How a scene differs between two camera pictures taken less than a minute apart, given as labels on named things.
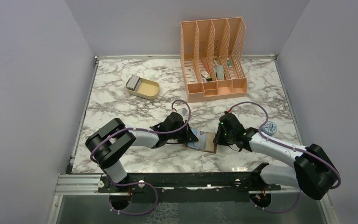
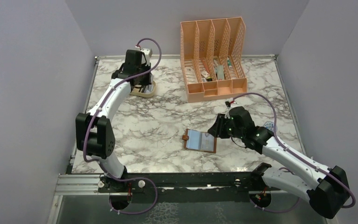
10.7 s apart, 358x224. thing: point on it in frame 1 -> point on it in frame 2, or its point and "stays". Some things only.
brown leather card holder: (205, 141) stays
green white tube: (229, 64) stays
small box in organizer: (205, 73) stays
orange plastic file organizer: (213, 57) stays
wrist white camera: (184, 111) -> (147, 53)
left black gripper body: (181, 136) -> (144, 80)
